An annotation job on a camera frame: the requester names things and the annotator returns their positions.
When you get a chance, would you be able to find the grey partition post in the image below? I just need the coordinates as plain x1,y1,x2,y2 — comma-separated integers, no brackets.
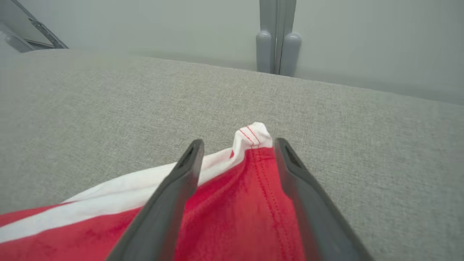
255,0,302,77

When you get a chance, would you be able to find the grey metal frame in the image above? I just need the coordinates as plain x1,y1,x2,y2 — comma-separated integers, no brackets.
0,0,69,53

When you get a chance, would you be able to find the grey fabric sofa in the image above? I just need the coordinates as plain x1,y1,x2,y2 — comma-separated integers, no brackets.
0,49,464,261

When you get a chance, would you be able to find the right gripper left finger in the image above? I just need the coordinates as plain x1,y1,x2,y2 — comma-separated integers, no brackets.
106,139,206,261

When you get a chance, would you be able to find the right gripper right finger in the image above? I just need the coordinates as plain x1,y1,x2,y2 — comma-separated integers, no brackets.
274,137,374,261

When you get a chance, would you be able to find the red white basketball jersey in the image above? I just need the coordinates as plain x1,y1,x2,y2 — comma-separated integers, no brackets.
0,122,309,261

